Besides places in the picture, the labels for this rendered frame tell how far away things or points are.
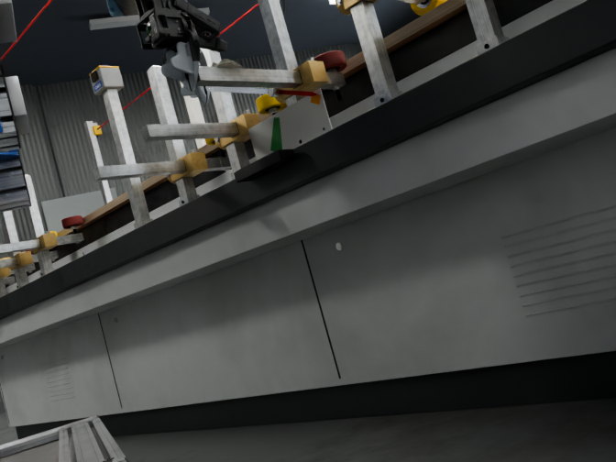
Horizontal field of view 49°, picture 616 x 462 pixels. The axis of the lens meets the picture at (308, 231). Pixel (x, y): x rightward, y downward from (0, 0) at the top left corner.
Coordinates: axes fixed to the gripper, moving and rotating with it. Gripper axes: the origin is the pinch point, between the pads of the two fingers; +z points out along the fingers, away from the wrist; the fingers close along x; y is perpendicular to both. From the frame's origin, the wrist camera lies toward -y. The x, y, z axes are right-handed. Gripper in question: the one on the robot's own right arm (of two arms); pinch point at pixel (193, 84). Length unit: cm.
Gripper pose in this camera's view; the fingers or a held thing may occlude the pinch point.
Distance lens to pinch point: 138.4
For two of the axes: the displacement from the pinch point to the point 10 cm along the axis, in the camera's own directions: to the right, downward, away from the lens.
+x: 6.7, -2.5, -7.0
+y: -6.9, 1.3, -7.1
